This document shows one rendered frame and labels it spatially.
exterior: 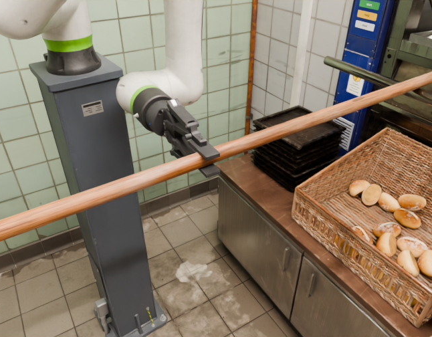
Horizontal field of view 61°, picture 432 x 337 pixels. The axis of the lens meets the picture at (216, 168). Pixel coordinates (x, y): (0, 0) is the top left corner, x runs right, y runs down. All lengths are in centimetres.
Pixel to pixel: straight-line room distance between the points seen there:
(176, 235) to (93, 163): 113
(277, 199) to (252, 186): 13
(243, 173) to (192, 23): 91
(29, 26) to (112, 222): 70
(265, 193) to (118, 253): 64
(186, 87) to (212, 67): 115
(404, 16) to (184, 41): 90
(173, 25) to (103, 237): 77
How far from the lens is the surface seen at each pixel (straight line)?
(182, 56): 94
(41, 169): 200
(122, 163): 122
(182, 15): 92
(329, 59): 129
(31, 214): 61
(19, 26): 93
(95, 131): 113
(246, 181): 163
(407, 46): 157
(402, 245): 143
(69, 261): 221
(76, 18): 106
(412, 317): 126
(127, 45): 187
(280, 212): 149
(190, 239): 218
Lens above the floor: 155
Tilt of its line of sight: 35 degrees down
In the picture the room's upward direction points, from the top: straight up
